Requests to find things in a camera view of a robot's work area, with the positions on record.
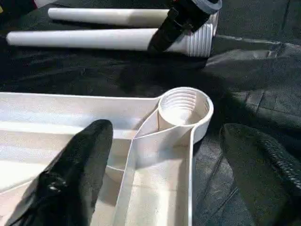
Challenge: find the white plastic table leg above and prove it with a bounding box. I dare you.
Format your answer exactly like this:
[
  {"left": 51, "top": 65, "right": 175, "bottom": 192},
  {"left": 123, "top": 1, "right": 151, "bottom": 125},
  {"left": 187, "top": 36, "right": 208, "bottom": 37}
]
[
  {"left": 47, "top": 7, "right": 220, "bottom": 29},
  {"left": 6, "top": 23, "right": 215, "bottom": 58}
]

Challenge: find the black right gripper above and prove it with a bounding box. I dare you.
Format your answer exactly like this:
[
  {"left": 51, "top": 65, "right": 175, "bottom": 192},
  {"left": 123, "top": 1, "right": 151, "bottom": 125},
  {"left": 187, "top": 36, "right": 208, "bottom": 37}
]
[{"left": 147, "top": 0, "right": 210, "bottom": 53}]

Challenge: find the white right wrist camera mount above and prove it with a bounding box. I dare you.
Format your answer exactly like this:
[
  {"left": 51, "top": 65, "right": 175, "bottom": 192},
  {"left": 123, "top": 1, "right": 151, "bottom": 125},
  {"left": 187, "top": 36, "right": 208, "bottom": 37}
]
[{"left": 193, "top": 0, "right": 223, "bottom": 15}]

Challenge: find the black work mat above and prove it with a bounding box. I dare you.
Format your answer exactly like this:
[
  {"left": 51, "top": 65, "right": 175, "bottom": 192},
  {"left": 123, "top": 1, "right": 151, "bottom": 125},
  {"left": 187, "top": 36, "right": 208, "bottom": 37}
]
[{"left": 0, "top": 0, "right": 301, "bottom": 226}]

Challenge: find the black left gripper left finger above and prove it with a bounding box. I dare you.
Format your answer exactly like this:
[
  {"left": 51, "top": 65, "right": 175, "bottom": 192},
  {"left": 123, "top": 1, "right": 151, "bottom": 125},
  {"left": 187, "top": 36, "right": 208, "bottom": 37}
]
[{"left": 4, "top": 119, "right": 114, "bottom": 226}]

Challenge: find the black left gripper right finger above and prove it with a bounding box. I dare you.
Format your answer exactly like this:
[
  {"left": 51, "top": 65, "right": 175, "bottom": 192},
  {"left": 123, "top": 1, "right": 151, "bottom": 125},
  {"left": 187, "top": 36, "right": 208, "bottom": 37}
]
[{"left": 220, "top": 122, "right": 301, "bottom": 226}]

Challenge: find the white plastic table top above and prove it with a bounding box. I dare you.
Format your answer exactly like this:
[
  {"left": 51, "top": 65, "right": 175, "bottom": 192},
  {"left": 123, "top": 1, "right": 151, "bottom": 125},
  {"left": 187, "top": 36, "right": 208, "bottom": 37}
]
[{"left": 0, "top": 87, "right": 215, "bottom": 226}]

